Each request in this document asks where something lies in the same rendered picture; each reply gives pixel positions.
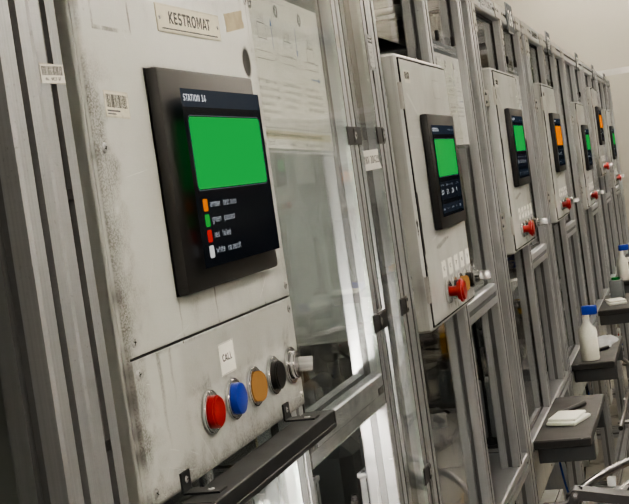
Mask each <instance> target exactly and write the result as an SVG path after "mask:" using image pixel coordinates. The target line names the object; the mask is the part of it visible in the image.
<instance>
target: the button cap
mask: <svg viewBox="0 0 629 504"><path fill-rule="evenodd" d="M231 403H232V407H233V410H234V412H235V413H236V414H244V413H245V412H246V410H247V406H248V395H247V391H246V388H245V385H244V384H243V383H241V382H237V383H234V384H233V385H232V389H231Z"/></svg>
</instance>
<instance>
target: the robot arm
mask: <svg viewBox="0 0 629 504"><path fill-rule="evenodd" d="M579 500H581V501H590V502H599V503H609V504H629V490H620V489H611V488H601V487H591V486H582V485H574V486H573V487H572V490H571V493H570V497H569V499H568V500H567V501H560V502H545V503H543V504H585V503H582V502H579Z"/></svg>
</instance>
